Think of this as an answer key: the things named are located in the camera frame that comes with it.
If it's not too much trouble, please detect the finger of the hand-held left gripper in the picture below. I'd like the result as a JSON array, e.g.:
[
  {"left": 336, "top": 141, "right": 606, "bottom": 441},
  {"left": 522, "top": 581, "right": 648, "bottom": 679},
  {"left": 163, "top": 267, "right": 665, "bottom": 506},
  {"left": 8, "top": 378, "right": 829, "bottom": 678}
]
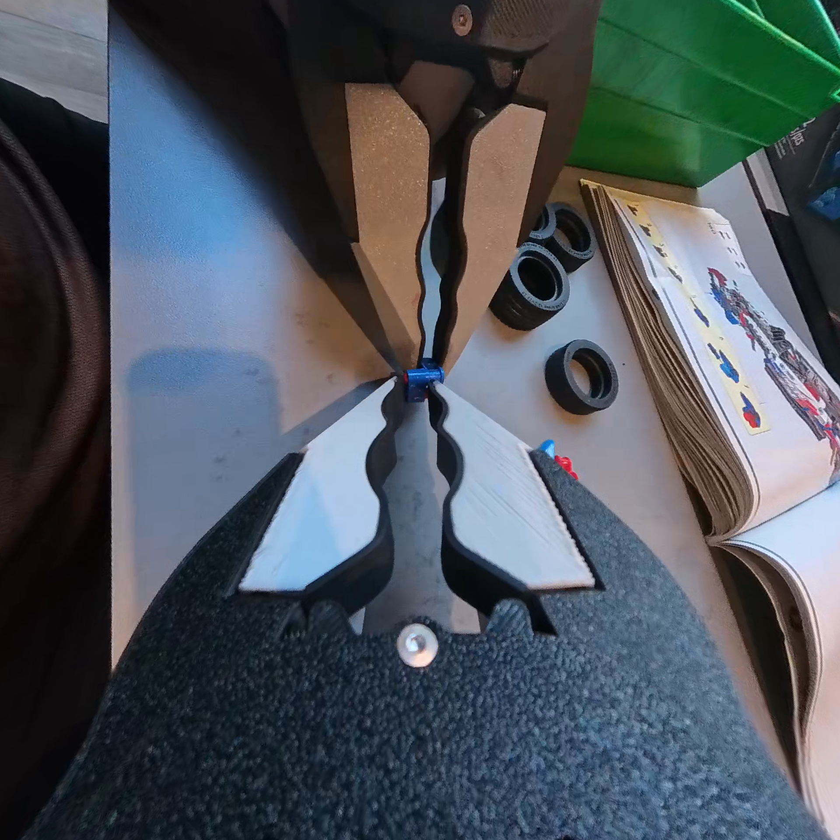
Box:
[
  {"left": 344, "top": 83, "right": 434, "bottom": 374},
  {"left": 433, "top": 104, "right": 547, "bottom": 370}
]

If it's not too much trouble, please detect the blue toy connector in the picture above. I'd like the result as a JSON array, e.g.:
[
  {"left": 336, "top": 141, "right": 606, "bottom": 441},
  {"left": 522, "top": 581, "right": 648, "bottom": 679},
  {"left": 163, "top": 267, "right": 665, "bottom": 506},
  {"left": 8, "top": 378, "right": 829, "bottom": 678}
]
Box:
[{"left": 403, "top": 359, "right": 446, "bottom": 403}]

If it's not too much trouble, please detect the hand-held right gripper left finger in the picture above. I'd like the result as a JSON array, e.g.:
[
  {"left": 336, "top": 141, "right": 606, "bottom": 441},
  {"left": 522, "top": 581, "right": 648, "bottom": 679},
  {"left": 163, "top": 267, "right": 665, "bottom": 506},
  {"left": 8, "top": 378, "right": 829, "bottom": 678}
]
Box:
[{"left": 238, "top": 377, "right": 403, "bottom": 614}]

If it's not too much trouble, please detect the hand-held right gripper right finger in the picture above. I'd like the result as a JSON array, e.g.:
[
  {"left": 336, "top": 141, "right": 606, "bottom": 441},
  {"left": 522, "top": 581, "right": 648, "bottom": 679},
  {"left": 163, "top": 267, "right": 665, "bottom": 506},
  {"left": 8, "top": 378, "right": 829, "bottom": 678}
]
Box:
[{"left": 428, "top": 382, "right": 597, "bottom": 618}]

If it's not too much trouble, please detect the green plastic bin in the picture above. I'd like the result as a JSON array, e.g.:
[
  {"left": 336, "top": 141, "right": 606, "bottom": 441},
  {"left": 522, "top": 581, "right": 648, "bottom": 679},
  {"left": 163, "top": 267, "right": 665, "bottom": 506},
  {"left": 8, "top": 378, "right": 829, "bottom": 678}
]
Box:
[{"left": 567, "top": 0, "right": 840, "bottom": 188}]

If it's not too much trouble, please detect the grey desk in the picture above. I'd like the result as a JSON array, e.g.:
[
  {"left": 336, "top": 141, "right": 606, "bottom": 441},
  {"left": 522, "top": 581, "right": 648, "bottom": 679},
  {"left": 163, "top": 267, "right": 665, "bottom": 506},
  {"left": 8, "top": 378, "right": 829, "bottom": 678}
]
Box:
[{"left": 108, "top": 0, "right": 821, "bottom": 788}]

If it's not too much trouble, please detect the black car set box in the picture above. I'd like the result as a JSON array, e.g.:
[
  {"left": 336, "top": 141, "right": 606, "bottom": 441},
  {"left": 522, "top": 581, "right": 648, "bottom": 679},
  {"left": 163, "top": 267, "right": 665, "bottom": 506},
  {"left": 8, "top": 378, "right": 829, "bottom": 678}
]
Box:
[{"left": 745, "top": 115, "right": 840, "bottom": 368}]

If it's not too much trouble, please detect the open instruction booklet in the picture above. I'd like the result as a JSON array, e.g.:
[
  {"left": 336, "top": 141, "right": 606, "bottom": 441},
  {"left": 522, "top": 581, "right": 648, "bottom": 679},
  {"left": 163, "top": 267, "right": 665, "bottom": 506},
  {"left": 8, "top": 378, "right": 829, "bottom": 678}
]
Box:
[{"left": 581, "top": 178, "right": 840, "bottom": 834}]

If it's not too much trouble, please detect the black toy tire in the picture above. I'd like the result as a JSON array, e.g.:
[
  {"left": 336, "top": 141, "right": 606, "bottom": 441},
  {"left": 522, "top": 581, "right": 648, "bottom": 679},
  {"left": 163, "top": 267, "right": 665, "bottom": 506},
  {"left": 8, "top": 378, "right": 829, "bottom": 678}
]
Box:
[
  {"left": 489, "top": 244, "right": 571, "bottom": 331},
  {"left": 545, "top": 339, "right": 620, "bottom": 416},
  {"left": 548, "top": 202, "right": 598, "bottom": 273},
  {"left": 525, "top": 205, "right": 559, "bottom": 247}
]

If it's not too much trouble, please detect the person's left forearm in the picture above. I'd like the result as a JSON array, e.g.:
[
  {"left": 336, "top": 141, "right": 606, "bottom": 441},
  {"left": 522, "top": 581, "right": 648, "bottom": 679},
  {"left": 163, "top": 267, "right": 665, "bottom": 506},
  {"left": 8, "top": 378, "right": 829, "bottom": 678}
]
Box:
[{"left": 131, "top": 0, "right": 303, "bottom": 198}]

